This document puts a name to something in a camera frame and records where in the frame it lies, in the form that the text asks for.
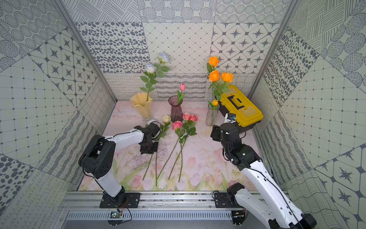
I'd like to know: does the white-blue rose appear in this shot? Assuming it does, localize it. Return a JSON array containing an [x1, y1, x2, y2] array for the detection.
[[140, 64, 157, 102], [143, 119, 156, 180], [155, 52, 170, 78]]

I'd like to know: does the cream white rose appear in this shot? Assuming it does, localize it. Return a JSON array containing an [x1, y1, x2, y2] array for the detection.
[[155, 115, 171, 186]]

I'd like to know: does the pink rose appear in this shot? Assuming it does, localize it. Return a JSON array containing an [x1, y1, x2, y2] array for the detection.
[[156, 120, 185, 180]]

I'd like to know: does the pink rose pair stem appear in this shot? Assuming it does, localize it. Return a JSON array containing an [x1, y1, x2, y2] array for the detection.
[[169, 113, 198, 182]]

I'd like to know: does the pink tulip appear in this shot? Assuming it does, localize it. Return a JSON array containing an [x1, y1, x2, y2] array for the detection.
[[177, 84, 185, 105]]

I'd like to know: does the yellow tulip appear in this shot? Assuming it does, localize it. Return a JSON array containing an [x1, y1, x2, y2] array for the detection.
[[208, 99, 219, 110]]

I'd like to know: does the orange rose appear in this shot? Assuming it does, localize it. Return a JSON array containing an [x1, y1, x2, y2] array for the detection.
[[208, 70, 220, 99], [206, 56, 220, 73], [220, 73, 233, 94]]

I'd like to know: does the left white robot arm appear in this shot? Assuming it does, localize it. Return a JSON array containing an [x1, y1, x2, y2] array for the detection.
[[78, 121, 162, 199]]

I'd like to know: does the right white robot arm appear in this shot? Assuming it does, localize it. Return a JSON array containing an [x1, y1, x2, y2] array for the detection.
[[211, 123, 317, 229]]

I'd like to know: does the purple glass vase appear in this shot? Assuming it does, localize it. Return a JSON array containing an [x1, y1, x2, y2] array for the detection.
[[168, 95, 183, 123]]

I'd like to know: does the yellow ruffled vase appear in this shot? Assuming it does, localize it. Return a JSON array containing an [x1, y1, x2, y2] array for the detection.
[[130, 93, 153, 120]]

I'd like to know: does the yellow black toolbox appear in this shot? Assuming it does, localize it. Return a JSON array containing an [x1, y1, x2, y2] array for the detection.
[[219, 85, 264, 131]]

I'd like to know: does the floral pink table mat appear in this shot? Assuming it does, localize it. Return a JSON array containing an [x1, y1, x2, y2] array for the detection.
[[112, 101, 255, 192]]

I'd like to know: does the clear glass vase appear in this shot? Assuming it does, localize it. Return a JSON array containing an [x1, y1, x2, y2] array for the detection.
[[205, 104, 220, 127]]

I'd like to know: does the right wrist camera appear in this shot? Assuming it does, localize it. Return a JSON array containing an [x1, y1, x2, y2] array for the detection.
[[224, 113, 236, 123]]

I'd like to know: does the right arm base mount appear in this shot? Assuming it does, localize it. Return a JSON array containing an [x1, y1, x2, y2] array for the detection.
[[212, 183, 249, 209]]

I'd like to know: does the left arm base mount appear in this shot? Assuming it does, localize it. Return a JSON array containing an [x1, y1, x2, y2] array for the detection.
[[100, 187, 141, 209]]

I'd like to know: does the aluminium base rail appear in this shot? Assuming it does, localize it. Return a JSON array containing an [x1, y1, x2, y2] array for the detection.
[[59, 191, 244, 224]]

